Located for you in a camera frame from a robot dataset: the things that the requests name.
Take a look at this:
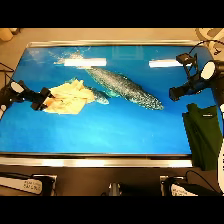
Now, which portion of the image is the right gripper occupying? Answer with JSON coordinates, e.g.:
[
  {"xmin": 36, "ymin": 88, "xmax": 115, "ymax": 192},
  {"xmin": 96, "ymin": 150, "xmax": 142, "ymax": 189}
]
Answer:
[{"xmin": 168, "ymin": 81, "xmax": 198, "ymax": 102}]

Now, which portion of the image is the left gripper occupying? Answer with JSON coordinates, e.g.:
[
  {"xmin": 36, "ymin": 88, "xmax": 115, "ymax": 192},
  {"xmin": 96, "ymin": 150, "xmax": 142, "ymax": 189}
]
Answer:
[{"xmin": 30, "ymin": 86, "xmax": 56, "ymax": 113}]

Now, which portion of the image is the cream garment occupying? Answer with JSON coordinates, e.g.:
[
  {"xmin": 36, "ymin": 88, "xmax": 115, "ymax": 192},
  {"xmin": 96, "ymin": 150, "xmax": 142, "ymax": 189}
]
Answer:
[{"xmin": 43, "ymin": 77, "xmax": 98, "ymax": 116}]

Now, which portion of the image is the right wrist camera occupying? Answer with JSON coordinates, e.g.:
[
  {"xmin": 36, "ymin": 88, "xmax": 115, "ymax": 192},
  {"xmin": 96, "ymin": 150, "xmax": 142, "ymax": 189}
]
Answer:
[{"xmin": 175, "ymin": 52, "xmax": 199, "ymax": 80}]

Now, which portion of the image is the black cable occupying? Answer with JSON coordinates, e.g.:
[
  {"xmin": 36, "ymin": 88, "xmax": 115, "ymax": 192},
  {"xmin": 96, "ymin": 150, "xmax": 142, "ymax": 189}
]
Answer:
[
  {"xmin": 184, "ymin": 169, "xmax": 218, "ymax": 188},
  {"xmin": 189, "ymin": 39, "xmax": 224, "ymax": 58}
]

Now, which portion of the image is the silver frame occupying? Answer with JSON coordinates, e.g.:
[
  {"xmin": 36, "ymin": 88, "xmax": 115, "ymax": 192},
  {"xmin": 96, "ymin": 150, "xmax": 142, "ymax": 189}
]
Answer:
[{"xmin": 0, "ymin": 39, "xmax": 224, "ymax": 197}]

